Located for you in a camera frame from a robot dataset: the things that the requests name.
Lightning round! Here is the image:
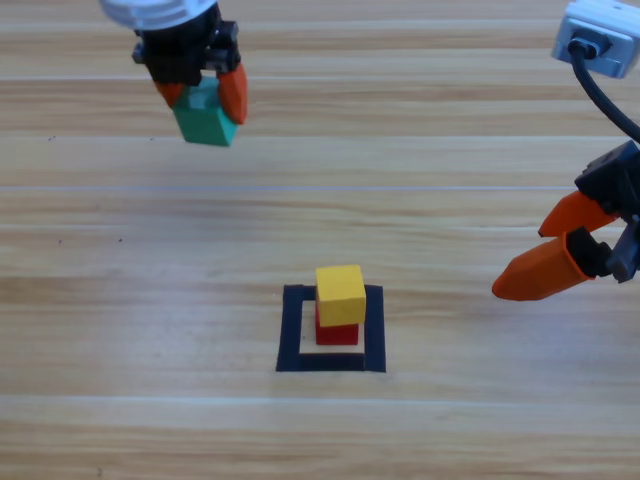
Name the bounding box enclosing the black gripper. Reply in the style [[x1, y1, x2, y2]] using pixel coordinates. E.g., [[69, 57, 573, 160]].
[[490, 139, 640, 303], [132, 8, 250, 127]]

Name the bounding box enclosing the red wooden cube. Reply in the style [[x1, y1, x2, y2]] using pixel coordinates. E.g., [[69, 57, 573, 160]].
[[314, 302, 361, 347]]

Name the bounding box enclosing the green wooden cube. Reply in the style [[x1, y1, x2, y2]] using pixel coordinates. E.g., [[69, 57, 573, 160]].
[[173, 74, 240, 148]]

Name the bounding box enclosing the yellow wooden cube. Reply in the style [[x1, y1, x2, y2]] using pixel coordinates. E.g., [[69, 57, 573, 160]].
[[314, 264, 367, 328]]

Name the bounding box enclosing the black tape square outline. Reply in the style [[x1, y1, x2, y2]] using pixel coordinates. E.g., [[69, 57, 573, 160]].
[[275, 284, 387, 374]]

